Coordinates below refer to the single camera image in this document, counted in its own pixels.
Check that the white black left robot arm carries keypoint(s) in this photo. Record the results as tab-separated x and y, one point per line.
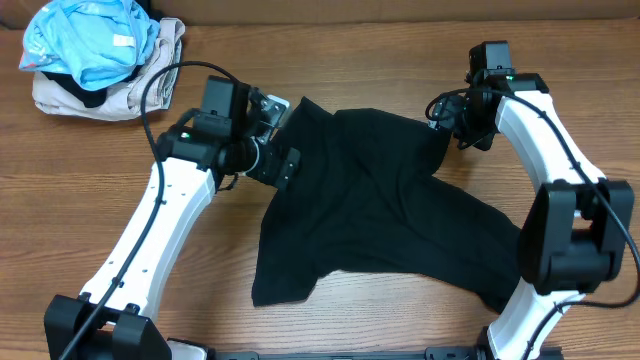
114	315

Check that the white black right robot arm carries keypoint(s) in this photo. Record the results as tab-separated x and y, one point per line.
577	230

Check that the light blue crumpled garment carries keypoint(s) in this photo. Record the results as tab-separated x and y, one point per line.
98	43

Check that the beige folded garment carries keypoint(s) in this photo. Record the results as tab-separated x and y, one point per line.
167	51

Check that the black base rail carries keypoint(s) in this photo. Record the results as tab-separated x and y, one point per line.
430	353

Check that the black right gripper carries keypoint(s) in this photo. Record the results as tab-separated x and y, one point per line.
445	116

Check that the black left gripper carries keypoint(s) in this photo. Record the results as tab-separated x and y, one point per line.
286	169

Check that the black garment in pile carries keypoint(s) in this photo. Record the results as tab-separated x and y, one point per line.
80	90

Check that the black t-shirt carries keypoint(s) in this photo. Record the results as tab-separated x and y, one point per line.
366	199

